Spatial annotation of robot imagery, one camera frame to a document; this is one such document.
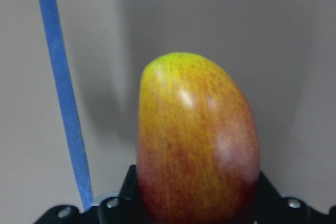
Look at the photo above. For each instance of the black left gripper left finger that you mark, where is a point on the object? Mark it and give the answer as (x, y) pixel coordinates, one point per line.
(126, 207)

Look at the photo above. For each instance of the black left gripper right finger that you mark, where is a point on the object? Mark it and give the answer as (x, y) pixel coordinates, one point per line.
(271, 207)

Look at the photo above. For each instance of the red yellow mango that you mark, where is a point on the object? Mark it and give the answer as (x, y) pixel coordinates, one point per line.
(198, 158)

